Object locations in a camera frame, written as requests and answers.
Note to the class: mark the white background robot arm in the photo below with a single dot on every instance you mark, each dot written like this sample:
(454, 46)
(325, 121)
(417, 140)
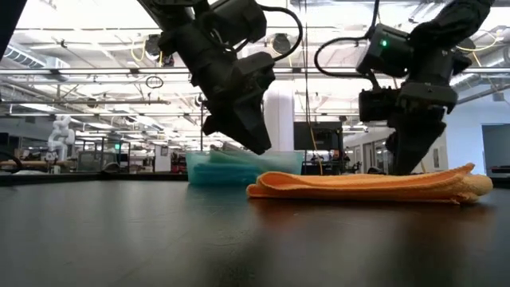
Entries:
(60, 137)

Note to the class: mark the black table frame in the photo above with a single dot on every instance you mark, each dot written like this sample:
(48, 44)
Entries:
(79, 178)

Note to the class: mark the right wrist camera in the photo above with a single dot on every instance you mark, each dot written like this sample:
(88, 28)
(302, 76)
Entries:
(376, 104)

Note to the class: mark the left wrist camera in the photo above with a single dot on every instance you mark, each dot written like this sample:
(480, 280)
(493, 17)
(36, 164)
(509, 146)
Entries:
(239, 20)

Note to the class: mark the orange microfiber towel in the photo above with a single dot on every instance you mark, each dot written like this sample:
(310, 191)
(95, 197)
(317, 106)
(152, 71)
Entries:
(358, 185)

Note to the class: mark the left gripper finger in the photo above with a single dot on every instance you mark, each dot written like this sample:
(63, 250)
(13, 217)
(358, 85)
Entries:
(251, 127)
(217, 126)

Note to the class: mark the teal plastic bin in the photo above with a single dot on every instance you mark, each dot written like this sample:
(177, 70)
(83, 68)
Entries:
(231, 171)

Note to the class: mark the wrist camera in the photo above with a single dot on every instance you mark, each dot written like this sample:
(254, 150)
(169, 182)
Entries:
(376, 104)
(239, 20)

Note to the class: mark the silver ventilation duct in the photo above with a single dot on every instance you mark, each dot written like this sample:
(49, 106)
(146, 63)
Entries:
(486, 93)

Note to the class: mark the black monitor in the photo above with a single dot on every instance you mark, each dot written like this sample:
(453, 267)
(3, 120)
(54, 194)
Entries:
(318, 135)

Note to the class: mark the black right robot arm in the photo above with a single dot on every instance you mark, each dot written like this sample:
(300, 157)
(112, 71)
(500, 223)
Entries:
(438, 28)

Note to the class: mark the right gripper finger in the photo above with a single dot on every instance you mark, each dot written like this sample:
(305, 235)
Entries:
(406, 147)
(428, 139)

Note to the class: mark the white pillar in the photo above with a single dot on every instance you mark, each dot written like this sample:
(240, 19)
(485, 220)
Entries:
(279, 119)

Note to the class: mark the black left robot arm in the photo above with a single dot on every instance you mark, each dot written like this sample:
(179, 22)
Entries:
(12, 16)

